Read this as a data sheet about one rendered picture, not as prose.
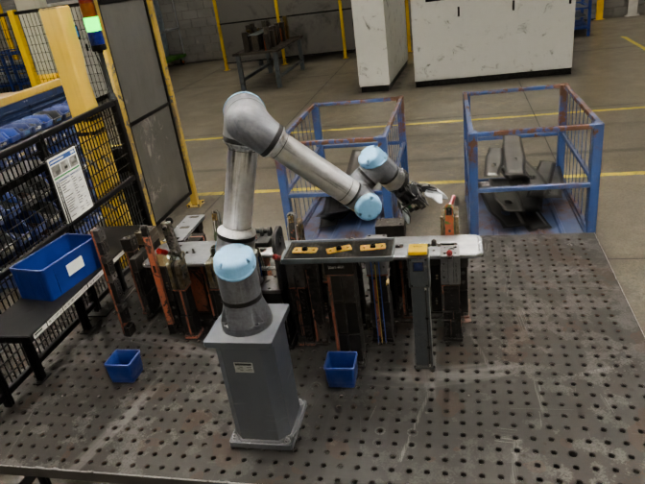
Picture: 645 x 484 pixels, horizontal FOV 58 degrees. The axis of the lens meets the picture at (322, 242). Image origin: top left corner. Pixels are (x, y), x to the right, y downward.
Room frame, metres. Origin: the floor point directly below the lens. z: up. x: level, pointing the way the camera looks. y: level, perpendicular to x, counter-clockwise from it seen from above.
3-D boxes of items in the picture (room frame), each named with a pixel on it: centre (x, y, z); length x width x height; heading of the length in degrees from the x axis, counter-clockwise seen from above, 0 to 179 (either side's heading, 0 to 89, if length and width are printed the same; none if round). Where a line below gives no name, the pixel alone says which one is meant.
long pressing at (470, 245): (2.12, 0.07, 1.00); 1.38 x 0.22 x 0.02; 76
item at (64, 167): (2.47, 1.06, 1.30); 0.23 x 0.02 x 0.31; 166
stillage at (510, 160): (4.04, -1.54, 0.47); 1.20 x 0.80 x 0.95; 166
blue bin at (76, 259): (2.08, 1.03, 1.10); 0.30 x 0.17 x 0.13; 156
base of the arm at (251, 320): (1.47, 0.25, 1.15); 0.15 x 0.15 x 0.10
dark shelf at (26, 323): (2.15, 1.01, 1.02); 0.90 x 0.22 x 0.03; 166
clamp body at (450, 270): (1.82, -0.44, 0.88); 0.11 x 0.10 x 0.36; 166
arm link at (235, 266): (1.48, 0.25, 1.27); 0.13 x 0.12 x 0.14; 7
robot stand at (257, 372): (1.47, 0.25, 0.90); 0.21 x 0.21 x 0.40; 75
